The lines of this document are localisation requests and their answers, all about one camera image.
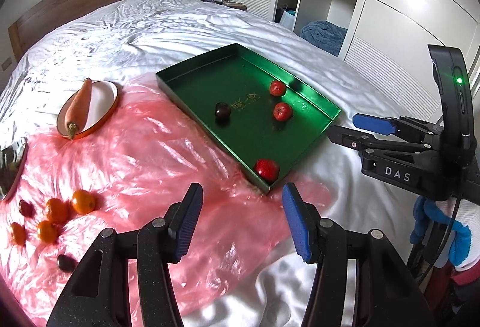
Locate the dark plum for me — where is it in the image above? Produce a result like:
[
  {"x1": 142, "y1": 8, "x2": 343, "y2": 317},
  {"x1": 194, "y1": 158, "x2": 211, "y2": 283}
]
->
[
  {"x1": 57, "y1": 254, "x2": 77, "y2": 273},
  {"x1": 215, "y1": 102, "x2": 231, "y2": 122}
]

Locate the small red fruit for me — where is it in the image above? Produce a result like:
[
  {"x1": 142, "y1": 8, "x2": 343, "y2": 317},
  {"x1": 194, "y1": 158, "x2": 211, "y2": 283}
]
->
[
  {"x1": 272, "y1": 102, "x2": 293, "y2": 122},
  {"x1": 268, "y1": 80, "x2": 287, "y2": 97}
]

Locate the smooth orange front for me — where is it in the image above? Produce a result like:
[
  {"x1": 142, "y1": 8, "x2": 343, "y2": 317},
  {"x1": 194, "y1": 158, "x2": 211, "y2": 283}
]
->
[{"x1": 37, "y1": 221, "x2": 59, "y2": 244}]

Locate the large red apple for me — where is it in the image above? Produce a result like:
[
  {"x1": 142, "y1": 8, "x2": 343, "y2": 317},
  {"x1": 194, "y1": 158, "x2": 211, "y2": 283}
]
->
[{"x1": 254, "y1": 158, "x2": 280, "y2": 183}]

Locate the small orange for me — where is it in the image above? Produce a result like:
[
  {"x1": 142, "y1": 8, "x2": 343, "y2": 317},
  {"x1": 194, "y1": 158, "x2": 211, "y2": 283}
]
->
[{"x1": 71, "y1": 190, "x2": 97, "y2": 215}]

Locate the large textured orange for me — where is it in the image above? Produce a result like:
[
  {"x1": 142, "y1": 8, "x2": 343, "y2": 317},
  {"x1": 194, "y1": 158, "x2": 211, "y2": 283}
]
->
[{"x1": 10, "y1": 222, "x2": 27, "y2": 247}]

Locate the dark red apple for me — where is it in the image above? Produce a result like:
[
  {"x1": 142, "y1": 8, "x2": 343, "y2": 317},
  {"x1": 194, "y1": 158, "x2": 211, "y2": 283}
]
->
[{"x1": 18, "y1": 200, "x2": 35, "y2": 218}]

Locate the right gloved hand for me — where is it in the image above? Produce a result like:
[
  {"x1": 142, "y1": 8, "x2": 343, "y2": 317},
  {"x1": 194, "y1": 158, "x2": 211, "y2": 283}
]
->
[{"x1": 409, "y1": 196, "x2": 479, "y2": 273}]

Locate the green metal tray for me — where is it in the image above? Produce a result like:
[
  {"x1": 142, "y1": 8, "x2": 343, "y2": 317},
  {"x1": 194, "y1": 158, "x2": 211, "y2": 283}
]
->
[{"x1": 156, "y1": 44, "x2": 342, "y2": 193}]

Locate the blue folded blanket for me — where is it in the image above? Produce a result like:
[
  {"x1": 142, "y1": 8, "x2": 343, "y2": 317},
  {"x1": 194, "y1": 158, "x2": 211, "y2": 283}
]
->
[{"x1": 300, "y1": 20, "x2": 347, "y2": 57}]

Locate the pink plastic sheet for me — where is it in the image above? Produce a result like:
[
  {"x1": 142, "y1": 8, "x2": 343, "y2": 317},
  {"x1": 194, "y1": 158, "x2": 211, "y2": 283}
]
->
[{"x1": 1, "y1": 75, "x2": 290, "y2": 326}]

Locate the green leafy vegetable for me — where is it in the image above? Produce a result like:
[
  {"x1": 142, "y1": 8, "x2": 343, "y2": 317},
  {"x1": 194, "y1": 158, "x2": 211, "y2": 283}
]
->
[{"x1": 0, "y1": 140, "x2": 26, "y2": 196}]

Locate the carrot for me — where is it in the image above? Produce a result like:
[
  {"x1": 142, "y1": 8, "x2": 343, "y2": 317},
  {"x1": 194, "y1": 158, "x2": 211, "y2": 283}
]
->
[{"x1": 64, "y1": 78, "x2": 93, "y2": 139}]

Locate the white plate orange rim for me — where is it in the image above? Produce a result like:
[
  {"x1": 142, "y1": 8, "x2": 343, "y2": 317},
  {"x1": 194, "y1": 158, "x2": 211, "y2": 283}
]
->
[{"x1": 56, "y1": 80, "x2": 121, "y2": 139}]

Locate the white bed sheet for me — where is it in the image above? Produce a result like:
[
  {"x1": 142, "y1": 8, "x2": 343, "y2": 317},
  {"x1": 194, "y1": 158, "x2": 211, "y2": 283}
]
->
[{"x1": 1, "y1": 0, "x2": 404, "y2": 326}]

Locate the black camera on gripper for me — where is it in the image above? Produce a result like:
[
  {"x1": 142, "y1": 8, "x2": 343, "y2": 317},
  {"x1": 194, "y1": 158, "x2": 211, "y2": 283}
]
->
[{"x1": 428, "y1": 44, "x2": 479, "y2": 204}]

